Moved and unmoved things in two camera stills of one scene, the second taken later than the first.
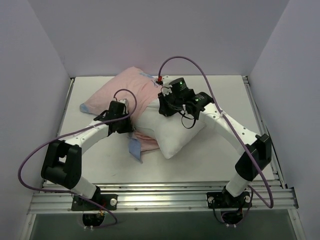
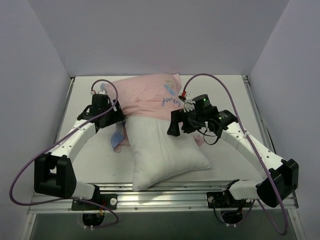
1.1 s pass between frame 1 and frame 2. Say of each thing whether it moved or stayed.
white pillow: moved
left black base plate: stayed
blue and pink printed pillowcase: moved
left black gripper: moved
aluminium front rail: stayed
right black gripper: moved
